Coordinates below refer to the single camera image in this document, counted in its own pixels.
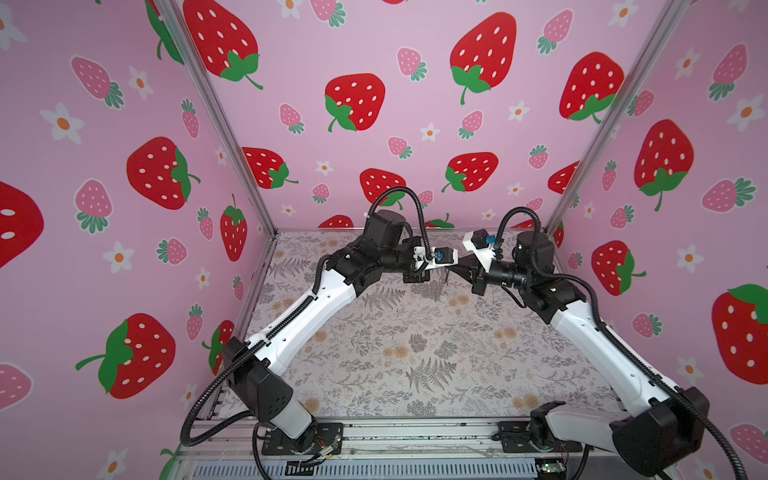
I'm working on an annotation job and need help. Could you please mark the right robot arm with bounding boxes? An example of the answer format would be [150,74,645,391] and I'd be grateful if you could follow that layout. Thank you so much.
[434,230,709,477]

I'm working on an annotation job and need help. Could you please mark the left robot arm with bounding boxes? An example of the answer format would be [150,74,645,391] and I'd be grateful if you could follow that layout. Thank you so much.
[219,210,434,450]

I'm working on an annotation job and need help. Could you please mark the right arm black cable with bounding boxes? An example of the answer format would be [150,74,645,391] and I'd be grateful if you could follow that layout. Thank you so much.
[493,206,544,253]

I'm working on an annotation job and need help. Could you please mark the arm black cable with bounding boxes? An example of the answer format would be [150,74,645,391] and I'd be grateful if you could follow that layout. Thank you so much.
[493,206,544,253]
[367,186,434,259]

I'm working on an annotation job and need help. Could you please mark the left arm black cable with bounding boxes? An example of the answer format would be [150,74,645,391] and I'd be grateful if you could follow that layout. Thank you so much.
[367,186,434,259]

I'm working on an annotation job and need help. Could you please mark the right aluminium corner post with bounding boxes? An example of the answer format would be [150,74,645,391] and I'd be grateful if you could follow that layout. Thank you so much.
[547,0,690,236]

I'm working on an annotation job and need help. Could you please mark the aluminium corner post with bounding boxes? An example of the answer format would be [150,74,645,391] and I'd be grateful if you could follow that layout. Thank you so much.
[157,0,278,240]
[547,0,690,236]

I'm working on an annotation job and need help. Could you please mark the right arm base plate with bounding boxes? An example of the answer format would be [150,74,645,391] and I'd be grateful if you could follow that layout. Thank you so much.
[491,421,583,454]

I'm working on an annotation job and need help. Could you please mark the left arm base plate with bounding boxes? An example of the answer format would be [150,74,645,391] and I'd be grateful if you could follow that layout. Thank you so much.
[260,422,344,456]

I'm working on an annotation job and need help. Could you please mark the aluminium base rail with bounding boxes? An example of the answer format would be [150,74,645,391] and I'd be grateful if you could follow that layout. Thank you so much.
[173,416,673,480]

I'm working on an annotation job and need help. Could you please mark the left aluminium corner post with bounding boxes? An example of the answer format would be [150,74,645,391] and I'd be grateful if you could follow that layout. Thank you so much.
[157,0,278,240]

